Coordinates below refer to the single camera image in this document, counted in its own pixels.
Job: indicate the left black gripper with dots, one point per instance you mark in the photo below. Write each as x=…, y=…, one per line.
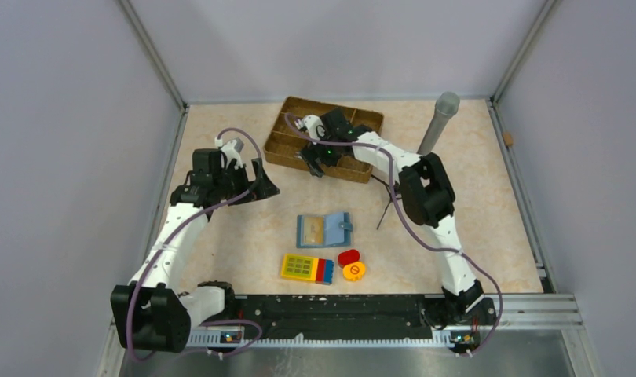
x=263, y=189

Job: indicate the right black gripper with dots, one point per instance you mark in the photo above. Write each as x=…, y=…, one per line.
x=310, y=154

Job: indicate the gold credit card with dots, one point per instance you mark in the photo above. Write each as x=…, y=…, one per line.
x=312, y=230

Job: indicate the blue leather card holder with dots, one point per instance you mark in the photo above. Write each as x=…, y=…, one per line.
x=337, y=230

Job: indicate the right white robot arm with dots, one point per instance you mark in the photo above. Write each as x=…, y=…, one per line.
x=418, y=186

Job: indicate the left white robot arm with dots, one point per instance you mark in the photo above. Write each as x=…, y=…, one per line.
x=150, y=312

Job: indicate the woven wicker tray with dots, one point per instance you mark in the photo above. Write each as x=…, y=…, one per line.
x=282, y=145

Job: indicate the red rounded toy block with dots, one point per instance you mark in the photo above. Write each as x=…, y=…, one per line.
x=348, y=257

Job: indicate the blue toy block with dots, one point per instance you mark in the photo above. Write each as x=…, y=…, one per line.
x=328, y=272

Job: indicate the yellow window toy block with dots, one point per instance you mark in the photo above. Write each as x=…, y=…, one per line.
x=299, y=267

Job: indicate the yellow round toy block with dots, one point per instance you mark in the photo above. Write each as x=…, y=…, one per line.
x=354, y=271

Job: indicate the grey microphone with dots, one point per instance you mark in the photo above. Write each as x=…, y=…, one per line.
x=445, y=108

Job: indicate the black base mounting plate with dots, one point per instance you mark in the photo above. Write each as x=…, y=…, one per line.
x=353, y=317

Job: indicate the small brown wall object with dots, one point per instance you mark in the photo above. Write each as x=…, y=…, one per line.
x=508, y=139

